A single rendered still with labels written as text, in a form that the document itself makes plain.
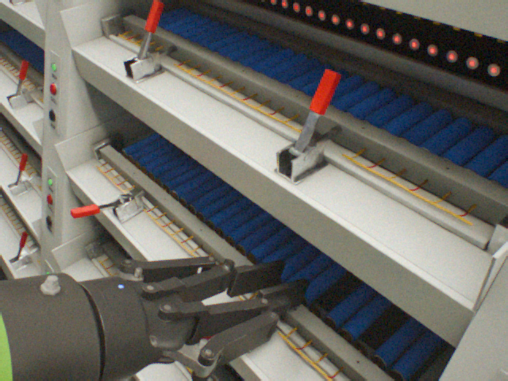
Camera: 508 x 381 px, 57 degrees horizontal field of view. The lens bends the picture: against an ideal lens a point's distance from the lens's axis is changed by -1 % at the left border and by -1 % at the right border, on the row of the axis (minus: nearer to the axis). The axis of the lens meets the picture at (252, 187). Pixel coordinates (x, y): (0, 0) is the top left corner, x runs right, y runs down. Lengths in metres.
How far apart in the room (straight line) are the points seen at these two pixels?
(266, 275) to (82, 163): 0.41
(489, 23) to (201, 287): 0.30
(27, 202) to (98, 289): 0.75
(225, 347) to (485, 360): 0.18
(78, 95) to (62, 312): 0.49
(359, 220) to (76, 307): 0.21
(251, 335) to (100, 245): 0.53
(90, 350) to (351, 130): 0.27
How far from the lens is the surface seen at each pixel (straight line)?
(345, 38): 0.56
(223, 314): 0.40
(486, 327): 0.33
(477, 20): 0.32
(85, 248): 0.88
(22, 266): 1.22
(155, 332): 0.36
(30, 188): 1.11
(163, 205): 0.64
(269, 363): 0.50
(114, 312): 0.34
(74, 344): 0.31
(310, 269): 0.54
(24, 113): 1.01
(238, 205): 0.63
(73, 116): 0.77
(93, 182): 0.75
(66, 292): 0.32
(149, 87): 0.57
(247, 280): 0.47
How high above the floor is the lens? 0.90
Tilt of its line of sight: 25 degrees down
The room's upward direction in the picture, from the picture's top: 13 degrees clockwise
